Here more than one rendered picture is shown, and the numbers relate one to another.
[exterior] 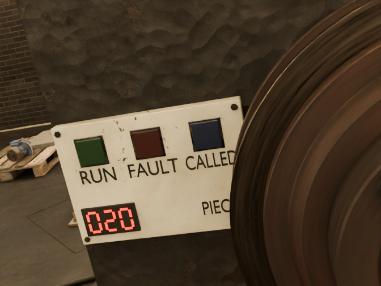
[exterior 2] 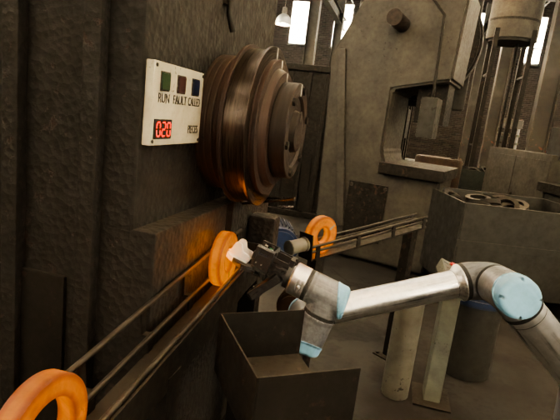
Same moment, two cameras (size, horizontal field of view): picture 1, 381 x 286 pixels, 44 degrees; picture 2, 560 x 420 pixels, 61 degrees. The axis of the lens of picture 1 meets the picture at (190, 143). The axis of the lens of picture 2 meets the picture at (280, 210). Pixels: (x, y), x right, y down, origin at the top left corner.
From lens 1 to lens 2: 1.25 m
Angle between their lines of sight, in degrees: 85
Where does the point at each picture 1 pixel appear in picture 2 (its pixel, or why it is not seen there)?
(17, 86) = not seen: outside the picture
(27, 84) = not seen: outside the picture
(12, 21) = not seen: outside the picture
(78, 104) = (157, 50)
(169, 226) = (177, 137)
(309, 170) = (268, 98)
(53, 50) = (155, 11)
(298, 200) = (265, 109)
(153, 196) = (177, 117)
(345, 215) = (287, 109)
